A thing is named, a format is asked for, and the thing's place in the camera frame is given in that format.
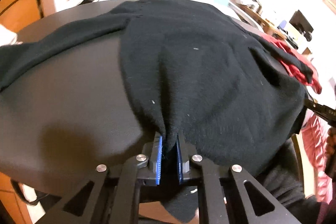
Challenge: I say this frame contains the cluttered wooden desk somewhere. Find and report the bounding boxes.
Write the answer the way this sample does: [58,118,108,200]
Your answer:
[238,4,308,50]

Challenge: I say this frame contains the folded beige pink clothes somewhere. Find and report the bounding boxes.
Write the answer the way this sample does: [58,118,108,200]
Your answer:
[0,24,22,46]

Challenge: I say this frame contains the red knit garment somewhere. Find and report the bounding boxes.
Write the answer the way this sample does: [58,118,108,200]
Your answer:
[261,34,322,94]

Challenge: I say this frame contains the black knit sweater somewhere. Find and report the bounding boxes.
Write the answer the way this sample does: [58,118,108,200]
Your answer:
[1,0,320,223]

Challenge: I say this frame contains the person right hand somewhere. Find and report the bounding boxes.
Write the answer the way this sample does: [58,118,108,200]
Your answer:
[325,127,335,178]

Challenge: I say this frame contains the black monitor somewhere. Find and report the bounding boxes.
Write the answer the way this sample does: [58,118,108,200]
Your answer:
[289,10,314,42]

